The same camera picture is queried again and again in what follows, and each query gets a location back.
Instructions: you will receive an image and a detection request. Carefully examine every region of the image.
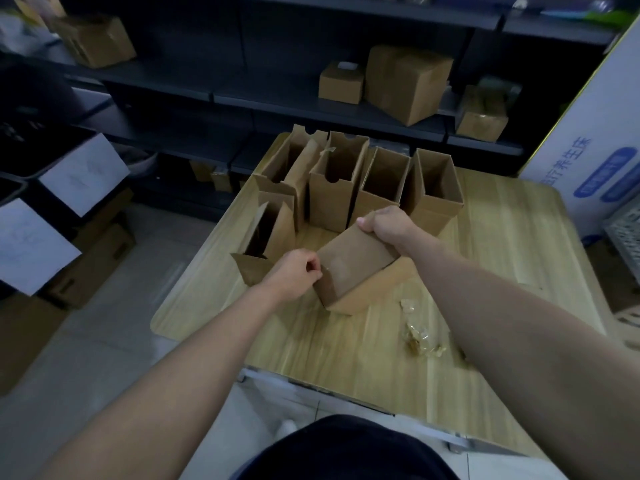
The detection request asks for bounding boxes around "person's right hand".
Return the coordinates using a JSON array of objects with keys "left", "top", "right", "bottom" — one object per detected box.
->
[{"left": 357, "top": 205, "right": 426, "bottom": 258}]

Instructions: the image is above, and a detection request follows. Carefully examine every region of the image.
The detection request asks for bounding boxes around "person's left hand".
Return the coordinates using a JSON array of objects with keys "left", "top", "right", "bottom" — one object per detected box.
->
[{"left": 259, "top": 248, "right": 323, "bottom": 303}]

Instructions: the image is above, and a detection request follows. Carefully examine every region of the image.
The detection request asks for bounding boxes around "cluster of cardboard boxes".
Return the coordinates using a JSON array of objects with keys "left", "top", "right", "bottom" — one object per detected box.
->
[{"left": 229, "top": 123, "right": 466, "bottom": 288}]

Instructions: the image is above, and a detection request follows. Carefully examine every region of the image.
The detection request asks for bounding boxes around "clear tape wad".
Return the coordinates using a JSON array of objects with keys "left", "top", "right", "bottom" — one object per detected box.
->
[{"left": 399, "top": 298, "right": 449, "bottom": 358}]

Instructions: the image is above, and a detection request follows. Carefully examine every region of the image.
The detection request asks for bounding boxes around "white plastic crate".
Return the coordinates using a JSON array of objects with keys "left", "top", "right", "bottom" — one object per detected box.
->
[{"left": 602, "top": 194, "right": 640, "bottom": 285}]

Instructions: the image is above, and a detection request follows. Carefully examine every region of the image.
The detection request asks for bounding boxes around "person's right forearm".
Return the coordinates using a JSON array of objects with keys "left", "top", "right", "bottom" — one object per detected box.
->
[{"left": 399, "top": 234, "right": 640, "bottom": 480}]

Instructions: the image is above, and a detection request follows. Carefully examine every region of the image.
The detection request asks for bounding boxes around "person's left forearm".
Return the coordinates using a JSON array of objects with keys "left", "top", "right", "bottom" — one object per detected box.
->
[{"left": 35, "top": 284, "right": 291, "bottom": 480}]

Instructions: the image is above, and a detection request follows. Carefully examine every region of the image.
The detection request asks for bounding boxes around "person's dark shirt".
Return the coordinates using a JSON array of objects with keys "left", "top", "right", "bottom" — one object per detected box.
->
[{"left": 239, "top": 414, "right": 461, "bottom": 480}]

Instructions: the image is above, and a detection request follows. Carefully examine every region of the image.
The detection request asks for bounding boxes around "small dim brown carton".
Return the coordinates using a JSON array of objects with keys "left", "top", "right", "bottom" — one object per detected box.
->
[{"left": 189, "top": 159, "right": 235, "bottom": 194}]

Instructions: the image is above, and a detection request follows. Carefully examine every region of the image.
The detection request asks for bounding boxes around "small sealed brown carton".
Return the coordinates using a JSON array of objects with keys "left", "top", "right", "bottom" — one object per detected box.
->
[{"left": 455, "top": 84, "right": 510, "bottom": 143}]

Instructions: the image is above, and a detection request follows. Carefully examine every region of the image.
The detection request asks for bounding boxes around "large sealed brown carton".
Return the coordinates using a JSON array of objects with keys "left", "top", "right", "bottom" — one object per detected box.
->
[{"left": 363, "top": 44, "right": 455, "bottom": 127}]

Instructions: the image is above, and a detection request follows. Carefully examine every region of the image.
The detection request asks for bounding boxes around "small carton with white label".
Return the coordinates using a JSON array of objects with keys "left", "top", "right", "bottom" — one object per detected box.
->
[{"left": 318, "top": 61, "right": 365, "bottom": 105}]

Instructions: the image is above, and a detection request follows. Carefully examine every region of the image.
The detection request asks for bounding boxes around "grey wrapped item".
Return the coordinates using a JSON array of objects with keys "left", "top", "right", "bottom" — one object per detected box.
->
[{"left": 475, "top": 77, "right": 523, "bottom": 111}]

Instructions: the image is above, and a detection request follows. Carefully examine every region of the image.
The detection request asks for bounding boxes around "dark metal shelf unit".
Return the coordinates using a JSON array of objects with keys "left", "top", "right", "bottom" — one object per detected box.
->
[{"left": 0, "top": 0, "right": 623, "bottom": 221}]

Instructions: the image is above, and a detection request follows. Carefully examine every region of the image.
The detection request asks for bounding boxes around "white plastic bag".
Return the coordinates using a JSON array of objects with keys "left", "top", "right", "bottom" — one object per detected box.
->
[{"left": 117, "top": 144, "right": 159, "bottom": 177}]

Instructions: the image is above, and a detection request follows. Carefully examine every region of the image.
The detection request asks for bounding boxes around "dim brown flattened carton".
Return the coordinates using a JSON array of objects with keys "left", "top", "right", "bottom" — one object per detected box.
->
[{"left": 42, "top": 187, "right": 137, "bottom": 311}]

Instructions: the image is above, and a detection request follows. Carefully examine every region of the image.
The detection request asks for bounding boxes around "large white printed carton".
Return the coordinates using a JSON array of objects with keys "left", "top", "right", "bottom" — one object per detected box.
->
[{"left": 517, "top": 14, "right": 640, "bottom": 245}]

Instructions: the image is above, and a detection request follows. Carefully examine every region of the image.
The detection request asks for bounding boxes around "white flat board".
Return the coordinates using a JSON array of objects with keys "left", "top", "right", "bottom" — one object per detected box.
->
[
  {"left": 0, "top": 197, "right": 83, "bottom": 297},
  {"left": 39, "top": 133, "right": 131, "bottom": 218}
]

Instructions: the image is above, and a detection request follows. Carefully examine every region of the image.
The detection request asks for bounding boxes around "black plastic crate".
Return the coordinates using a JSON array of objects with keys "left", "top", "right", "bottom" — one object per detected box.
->
[{"left": 0, "top": 119, "right": 99, "bottom": 183}]

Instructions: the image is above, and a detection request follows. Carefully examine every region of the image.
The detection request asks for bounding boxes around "green blue plastic utensil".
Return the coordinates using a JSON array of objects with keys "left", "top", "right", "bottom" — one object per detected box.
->
[{"left": 542, "top": 0, "right": 639, "bottom": 28}]

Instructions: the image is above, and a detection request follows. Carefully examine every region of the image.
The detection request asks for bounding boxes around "brown carton with black print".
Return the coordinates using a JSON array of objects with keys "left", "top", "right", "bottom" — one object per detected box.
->
[{"left": 52, "top": 14, "right": 137, "bottom": 69}]

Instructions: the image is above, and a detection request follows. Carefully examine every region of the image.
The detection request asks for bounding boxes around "grey metal table frame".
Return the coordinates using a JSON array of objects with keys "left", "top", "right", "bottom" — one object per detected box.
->
[{"left": 237, "top": 364, "right": 521, "bottom": 455}]

